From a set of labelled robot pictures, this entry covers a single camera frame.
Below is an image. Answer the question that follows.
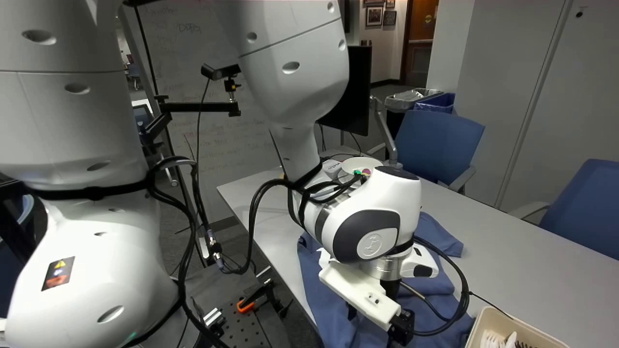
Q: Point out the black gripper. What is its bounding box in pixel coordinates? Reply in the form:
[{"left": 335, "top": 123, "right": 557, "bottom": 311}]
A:
[{"left": 377, "top": 247, "right": 439, "bottom": 297}]

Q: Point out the black camera on stand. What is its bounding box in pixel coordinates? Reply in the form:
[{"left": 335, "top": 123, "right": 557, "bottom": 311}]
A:
[{"left": 201, "top": 63, "right": 240, "bottom": 92}]

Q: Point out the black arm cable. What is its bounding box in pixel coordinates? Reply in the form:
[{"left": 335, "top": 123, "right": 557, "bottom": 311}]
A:
[{"left": 218, "top": 160, "right": 476, "bottom": 340}]

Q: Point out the blue chair far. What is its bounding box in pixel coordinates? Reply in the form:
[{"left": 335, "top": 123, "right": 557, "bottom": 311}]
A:
[{"left": 511, "top": 158, "right": 619, "bottom": 259}]

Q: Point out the blue chair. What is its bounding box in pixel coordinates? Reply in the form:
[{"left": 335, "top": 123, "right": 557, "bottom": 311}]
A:
[
  {"left": 511, "top": 158, "right": 619, "bottom": 259},
  {"left": 387, "top": 108, "right": 485, "bottom": 193}
]

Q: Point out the blue t-shirt white print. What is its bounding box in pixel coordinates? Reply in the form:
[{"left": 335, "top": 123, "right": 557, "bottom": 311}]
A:
[{"left": 298, "top": 212, "right": 472, "bottom": 348}]

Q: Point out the blue chair near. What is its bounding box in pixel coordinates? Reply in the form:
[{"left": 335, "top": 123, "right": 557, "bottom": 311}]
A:
[{"left": 387, "top": 108, "right": 485, "bottom": 193}]

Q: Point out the beige cutlery tray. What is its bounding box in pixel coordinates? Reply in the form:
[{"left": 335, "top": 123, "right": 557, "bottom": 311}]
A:
[{"left": 464, "top": 305, "right": 569, "bottom": 348}]

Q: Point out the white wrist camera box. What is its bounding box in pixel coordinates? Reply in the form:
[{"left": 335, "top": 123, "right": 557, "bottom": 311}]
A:
[{"left": 319, "top": 249, "right": 400, "bottom": 330}]

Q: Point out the orange black clamp left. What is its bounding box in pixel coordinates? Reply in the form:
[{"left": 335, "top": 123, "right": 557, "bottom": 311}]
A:
[{"left": 234, "top": 278, "right": 275, "bottom": 315}]

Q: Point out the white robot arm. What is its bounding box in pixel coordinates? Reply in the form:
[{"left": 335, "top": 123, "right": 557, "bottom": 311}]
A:
[{"left": 228, "top": 0, "right": 439, "bottom": 292}]

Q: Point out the black monitor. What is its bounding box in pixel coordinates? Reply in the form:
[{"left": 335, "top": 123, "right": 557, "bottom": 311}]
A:
[{"left": 319, "top": 46, "right": 371, "bottom": 135}]

